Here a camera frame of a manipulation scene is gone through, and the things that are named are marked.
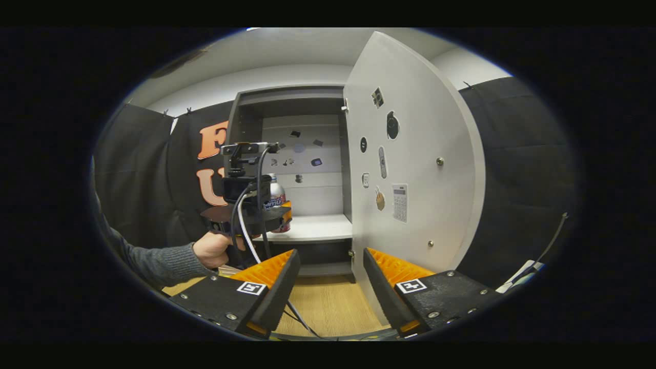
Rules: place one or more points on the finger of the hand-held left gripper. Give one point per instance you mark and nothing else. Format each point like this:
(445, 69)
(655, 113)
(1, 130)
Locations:
(287, 210)

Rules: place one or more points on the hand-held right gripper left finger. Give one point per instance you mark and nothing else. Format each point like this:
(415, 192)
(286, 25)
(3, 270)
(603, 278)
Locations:
(277, 297)

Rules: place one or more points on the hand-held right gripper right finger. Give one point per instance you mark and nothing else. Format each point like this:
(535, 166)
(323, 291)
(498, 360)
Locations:
(387, 292)

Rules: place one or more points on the silver bottle with colourful label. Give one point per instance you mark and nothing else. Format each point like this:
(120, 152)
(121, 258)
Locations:
(277, 193)

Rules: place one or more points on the white cabinet door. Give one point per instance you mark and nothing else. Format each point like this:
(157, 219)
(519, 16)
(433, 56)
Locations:
(435, 205)

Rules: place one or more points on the grey cabinet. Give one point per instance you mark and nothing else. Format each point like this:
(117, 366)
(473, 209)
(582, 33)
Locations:
(318, 228)

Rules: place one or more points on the black backdrop cloth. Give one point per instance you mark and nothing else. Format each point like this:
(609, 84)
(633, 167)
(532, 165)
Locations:
(523, 179)

